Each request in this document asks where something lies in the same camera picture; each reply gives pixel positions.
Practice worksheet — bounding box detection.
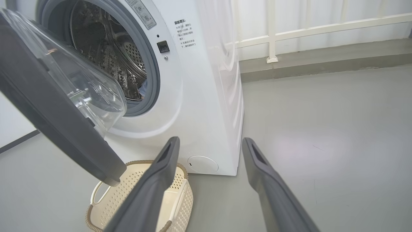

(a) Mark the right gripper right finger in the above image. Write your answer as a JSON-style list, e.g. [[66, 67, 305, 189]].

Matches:
[[242, 138, 319, 232]]

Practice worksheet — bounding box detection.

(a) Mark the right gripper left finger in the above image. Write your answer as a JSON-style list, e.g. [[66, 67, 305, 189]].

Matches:
[[105, 137, 180, 232]]

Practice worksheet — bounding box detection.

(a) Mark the round black washing machine door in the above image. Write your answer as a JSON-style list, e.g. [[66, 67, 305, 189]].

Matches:
[[0, 8, 127, 187]]

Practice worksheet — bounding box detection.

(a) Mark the cream perforated laundry basket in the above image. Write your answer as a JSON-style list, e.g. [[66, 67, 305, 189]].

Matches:
[[85, 160, 194, 232]]

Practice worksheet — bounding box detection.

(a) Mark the white front-load washing machine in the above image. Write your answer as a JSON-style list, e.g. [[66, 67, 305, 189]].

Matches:
[[6, 0, 244, 176]]

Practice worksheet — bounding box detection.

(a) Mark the grey rubber door gasket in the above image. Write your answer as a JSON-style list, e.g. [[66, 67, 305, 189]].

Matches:
[[36, 0, 161, 117]]

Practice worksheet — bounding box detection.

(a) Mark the steel washing machine drum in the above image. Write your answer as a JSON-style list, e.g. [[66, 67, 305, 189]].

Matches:
[[69, 0, 148, 101]]

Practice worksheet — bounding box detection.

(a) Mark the round white filter cover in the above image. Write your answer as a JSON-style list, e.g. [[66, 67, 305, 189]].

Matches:
[[188, 156, 219, 173]]

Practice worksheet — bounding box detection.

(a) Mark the white metal railing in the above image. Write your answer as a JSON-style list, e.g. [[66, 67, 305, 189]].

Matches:
[[232, 0, 412, 63]]

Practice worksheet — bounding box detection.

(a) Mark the grey warning sticker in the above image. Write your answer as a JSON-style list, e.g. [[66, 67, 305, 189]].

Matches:
[[126, 0, 157, 30]]

